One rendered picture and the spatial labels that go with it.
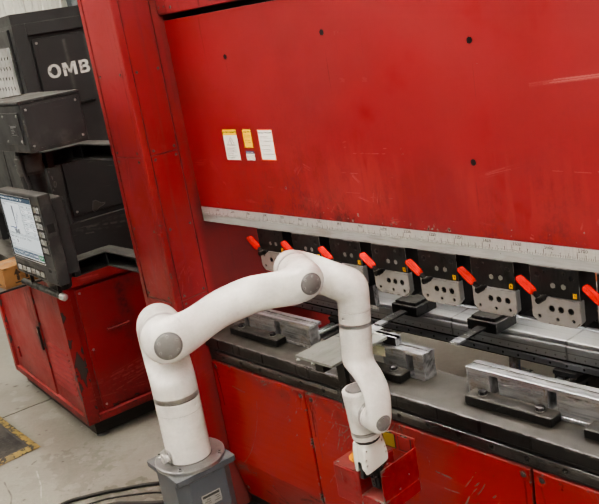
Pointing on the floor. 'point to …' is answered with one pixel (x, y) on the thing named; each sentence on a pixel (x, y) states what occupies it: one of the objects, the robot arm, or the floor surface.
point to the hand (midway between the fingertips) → (377, 480)
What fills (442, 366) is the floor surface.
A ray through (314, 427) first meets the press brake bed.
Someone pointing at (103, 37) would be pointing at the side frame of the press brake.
